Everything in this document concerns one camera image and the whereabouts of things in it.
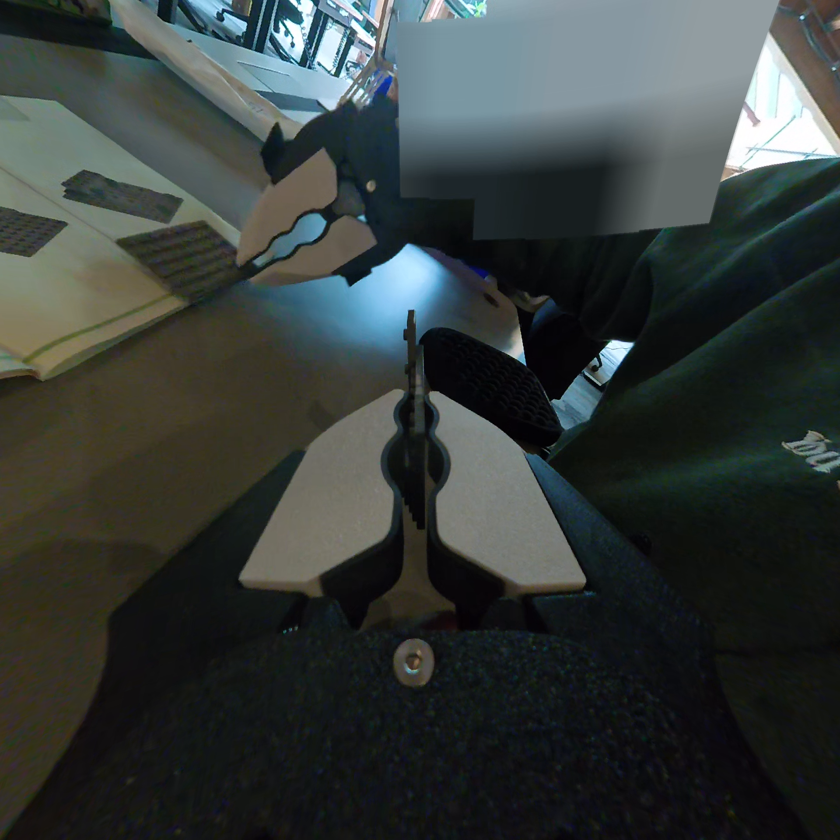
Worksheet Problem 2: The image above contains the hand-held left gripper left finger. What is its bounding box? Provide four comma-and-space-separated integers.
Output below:
238, 389, 406, 597

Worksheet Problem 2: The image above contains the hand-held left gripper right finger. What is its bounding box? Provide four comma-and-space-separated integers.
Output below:
427, 390, 588, 598

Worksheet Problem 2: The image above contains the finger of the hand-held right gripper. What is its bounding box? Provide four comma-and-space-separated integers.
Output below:
235, 147, 342, 269
248, 215, 380, 287

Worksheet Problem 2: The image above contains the dark grey studded brick plate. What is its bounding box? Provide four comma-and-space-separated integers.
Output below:
117, 220, 245, 304

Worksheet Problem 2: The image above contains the grey brick plate assembly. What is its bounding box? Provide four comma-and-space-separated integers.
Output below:
402, 310, 429, 531

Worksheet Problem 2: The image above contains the person's right forearm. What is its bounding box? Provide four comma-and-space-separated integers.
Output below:
420, 230, 657, 342

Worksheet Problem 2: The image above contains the grey desk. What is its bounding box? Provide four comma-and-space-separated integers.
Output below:
0, 33, 559, 840

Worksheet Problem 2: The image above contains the wooden easel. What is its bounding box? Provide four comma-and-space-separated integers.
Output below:
340, 0, 396, 109

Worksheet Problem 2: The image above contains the black dimpled tray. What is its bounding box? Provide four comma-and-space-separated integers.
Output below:
418, 327, 565, 448

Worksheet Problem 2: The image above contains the open instruction booklet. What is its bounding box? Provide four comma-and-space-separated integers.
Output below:
0, 95, 253, 382

